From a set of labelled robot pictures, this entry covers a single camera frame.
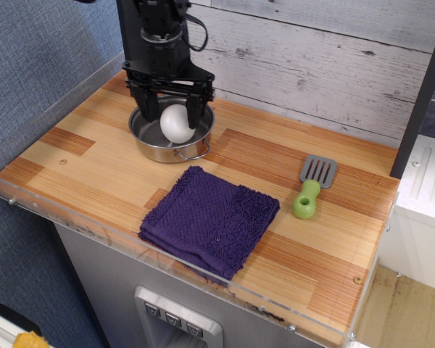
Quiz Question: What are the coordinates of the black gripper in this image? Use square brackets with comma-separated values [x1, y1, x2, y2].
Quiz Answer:
[123, 39, 215, 129]

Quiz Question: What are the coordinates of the white egg-shaped cup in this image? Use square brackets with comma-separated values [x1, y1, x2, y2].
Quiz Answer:
[160, 104, 195, 144]

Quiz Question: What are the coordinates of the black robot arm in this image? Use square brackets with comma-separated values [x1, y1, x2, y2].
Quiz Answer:
[117, 1, 215, 129]

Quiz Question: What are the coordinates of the purple folded towel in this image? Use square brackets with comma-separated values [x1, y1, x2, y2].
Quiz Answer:
[138, 166, 280, 281]

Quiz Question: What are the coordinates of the small steel pot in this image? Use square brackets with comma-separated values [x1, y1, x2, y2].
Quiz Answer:
[128, 105, 215, 163]

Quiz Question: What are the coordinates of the grey toy fridge cabinet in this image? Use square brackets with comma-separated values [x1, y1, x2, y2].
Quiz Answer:
[56, 225, 317, 347]

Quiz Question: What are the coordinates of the silver dispenser button panel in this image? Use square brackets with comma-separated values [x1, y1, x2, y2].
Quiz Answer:
[134, 286, 224, 347]

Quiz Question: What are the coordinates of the black and yellow object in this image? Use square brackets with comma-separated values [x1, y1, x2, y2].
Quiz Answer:
[0, 304, 51, 347]

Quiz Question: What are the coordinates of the white toy sink counter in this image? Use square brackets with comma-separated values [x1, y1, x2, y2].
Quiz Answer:
[378, 136, 435, 288]

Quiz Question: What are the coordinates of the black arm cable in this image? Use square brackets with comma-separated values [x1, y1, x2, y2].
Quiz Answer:
[184, 14, 208, 51]

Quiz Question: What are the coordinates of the green handled grey spatula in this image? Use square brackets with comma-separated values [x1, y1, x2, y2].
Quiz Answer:
[291, 154, 337, 220]

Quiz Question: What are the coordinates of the black right shelf post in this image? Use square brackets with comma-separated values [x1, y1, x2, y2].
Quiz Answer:
[389, 47, 435, 179]

